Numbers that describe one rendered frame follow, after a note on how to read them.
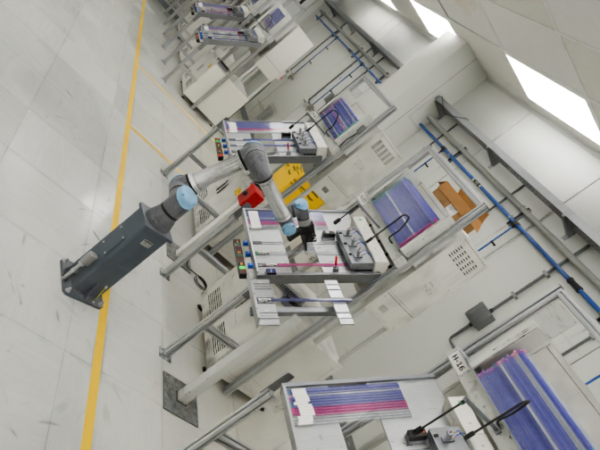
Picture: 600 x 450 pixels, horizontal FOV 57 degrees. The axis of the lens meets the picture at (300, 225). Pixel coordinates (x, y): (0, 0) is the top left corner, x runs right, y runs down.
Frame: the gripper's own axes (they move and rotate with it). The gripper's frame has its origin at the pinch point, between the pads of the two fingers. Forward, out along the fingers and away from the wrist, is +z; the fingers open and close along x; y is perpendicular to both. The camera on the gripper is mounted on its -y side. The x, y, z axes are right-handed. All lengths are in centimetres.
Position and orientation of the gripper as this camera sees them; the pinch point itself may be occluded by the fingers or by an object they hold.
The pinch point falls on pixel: (305, 252)
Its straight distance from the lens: 324.8
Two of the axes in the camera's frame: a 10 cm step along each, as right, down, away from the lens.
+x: -2.0, -5.4, 8.2
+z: 1.4, 8.1, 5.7
